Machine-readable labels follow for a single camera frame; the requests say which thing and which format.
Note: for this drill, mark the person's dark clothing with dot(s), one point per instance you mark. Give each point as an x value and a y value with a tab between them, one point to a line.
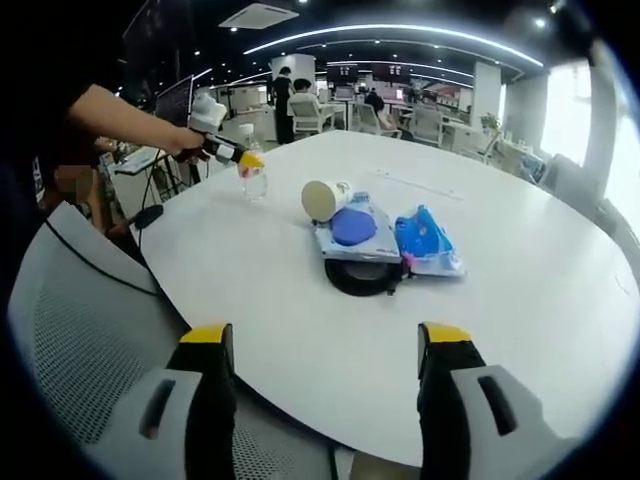
30	100

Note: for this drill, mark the blue tissue packet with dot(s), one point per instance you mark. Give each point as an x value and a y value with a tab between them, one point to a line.
425	245

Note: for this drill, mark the curved ceiling light strip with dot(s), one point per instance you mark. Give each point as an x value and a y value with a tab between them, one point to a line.
400	32

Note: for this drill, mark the wet wipes pack blue lid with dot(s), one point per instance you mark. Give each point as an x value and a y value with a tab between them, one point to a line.
360	235

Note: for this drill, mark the white paper cup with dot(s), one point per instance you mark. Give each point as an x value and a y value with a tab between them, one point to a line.
322	200

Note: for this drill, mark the grey mesh office chair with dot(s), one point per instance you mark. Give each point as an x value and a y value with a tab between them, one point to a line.
90	325

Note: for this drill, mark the ceiling air conditioner unit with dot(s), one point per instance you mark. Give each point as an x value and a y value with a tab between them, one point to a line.
260	14

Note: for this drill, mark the white office chair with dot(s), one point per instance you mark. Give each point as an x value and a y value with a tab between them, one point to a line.
307	115

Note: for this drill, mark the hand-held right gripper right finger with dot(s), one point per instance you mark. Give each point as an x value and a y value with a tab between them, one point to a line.
445	410

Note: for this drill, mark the clear bottle with red label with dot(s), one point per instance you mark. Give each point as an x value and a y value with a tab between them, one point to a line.
255	185

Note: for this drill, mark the person's left hand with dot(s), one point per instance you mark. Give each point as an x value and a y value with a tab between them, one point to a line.
182	142

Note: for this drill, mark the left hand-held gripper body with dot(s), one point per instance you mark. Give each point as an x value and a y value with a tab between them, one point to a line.
207	115

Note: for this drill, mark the computer monitor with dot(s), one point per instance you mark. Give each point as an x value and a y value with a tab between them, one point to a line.
175	102

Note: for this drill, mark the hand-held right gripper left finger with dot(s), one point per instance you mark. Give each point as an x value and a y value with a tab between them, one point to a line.
210	410

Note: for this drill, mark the white round table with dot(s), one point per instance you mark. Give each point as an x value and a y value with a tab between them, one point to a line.
500	325

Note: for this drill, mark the potted green plant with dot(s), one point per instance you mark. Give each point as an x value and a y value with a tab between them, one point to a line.
490	122

